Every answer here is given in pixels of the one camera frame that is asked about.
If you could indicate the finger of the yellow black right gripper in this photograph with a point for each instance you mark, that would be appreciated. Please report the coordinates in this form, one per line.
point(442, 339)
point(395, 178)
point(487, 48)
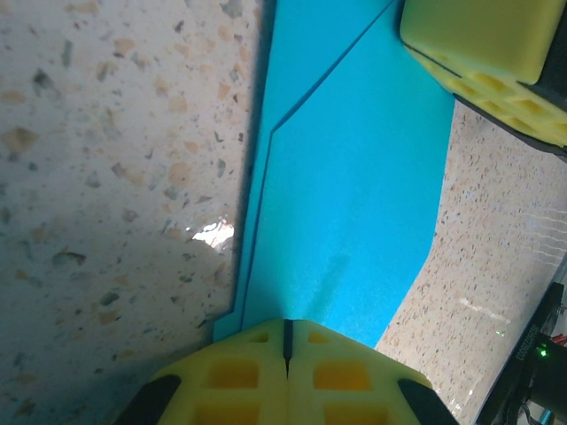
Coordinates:
point(478, 31)
point(509, 104)

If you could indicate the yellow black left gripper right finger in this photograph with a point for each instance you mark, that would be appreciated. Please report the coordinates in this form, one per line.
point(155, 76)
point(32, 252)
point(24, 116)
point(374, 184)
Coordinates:
point(345, 376)

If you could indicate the blue paper sheet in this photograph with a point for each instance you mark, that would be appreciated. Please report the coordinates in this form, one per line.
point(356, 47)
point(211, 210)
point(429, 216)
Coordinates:
point(354, 199)

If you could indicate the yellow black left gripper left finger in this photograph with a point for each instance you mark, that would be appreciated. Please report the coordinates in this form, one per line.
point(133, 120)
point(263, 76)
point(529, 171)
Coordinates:
point(230, 376)

